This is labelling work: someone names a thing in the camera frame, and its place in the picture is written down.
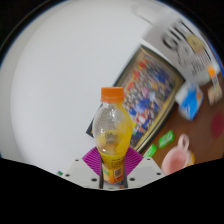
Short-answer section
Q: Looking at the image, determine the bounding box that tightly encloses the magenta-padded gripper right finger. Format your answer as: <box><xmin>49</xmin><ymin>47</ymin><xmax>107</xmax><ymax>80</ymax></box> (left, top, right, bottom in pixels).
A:
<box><xmin>122</xmin><ymin>146</ymin><xmax>167</xmax><ymax>190</ymax></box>

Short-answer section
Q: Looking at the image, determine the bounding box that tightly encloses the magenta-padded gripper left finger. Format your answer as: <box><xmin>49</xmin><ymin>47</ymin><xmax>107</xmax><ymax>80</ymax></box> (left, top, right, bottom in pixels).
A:
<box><xmin>62</xmin><ymin>146</ymin><xmax>104</xmax><ymax>190</ymax></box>

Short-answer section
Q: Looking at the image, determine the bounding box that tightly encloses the flat round red coaster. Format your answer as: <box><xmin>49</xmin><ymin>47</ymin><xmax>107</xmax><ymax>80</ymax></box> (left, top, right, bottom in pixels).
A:
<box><xmin>210</xmin><ymin>112</ymin><xmax>224</xmax><ymax>138</ymax></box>

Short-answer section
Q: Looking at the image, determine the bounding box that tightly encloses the orange-capped juice bottle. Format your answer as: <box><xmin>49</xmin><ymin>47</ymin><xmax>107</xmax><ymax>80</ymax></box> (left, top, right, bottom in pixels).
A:
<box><xmin>92</xmin><ymin>86</ymin><xmax>134</xmax><ymax>185</ymax></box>

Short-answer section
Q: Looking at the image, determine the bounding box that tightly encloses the green packet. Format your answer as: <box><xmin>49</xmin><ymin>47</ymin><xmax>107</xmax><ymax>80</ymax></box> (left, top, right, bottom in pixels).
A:
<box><xmin>157</xmin><ymin>129</ymin><xmax>176</xmax><ymax>149</ymax></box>
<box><xmin>143</xmin><ymin>143</ymin><xmax>159</xmax><ymax>159</ymax></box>

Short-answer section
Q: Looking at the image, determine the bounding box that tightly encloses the pink mug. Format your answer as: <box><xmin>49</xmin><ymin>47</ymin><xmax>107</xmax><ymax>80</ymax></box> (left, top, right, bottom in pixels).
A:
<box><xmin>160</xmin><ymin>133</ymin><xmax>196</xmax><ymax>176</ymax></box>

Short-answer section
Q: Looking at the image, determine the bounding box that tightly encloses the white printed appliance box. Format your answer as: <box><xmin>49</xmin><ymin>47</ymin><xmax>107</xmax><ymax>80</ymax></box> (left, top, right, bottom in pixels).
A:
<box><xmin>142</xmin><ymin>15</ymin><xmax>222</xmax><ymax>86</ymax></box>

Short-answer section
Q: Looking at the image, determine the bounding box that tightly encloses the blue and white box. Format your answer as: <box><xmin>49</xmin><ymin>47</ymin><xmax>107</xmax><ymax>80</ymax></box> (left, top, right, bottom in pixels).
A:
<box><xmin>175</xmin><ymin>81</ymin><xmax>204</xmax><ymax>121</ymax></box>

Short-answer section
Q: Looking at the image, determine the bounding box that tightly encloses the gold-framed group photo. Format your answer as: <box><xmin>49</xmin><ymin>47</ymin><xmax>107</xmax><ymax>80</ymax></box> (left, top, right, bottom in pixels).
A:
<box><xmin>85</xmin><ymin>44</ymin><xmax>186</xmax><ymax>155</ymax></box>

